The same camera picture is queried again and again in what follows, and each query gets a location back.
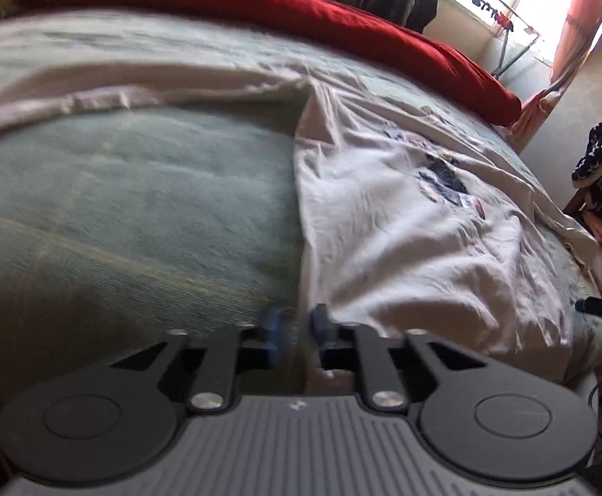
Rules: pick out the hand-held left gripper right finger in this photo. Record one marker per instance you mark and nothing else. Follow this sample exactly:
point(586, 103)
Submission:
point(321, 328)

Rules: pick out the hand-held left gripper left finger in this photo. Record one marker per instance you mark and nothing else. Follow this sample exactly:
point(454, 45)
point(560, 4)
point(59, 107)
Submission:
point(271, 328)

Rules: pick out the white printed shirt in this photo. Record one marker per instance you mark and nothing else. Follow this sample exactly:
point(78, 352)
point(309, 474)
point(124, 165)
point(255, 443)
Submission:
point(409, 248)

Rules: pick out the wooden chair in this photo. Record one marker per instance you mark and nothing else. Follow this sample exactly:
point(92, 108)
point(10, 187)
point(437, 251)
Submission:
point(577, 204)

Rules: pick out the green plaid blanket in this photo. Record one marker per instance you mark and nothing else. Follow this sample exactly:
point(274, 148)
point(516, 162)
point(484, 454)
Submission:
point(125, 191)

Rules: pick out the metal drying rack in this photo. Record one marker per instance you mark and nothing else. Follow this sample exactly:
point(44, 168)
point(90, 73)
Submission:
point(511, 58)

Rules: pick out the pink curtain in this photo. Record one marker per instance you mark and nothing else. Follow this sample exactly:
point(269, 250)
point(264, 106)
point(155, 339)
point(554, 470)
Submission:
point(574, 36)

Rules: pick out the row of hanging socks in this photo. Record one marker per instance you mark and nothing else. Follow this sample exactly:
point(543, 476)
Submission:
point(499, 13)

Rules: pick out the red duvet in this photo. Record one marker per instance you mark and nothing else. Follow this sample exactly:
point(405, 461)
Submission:
point(280, 10)

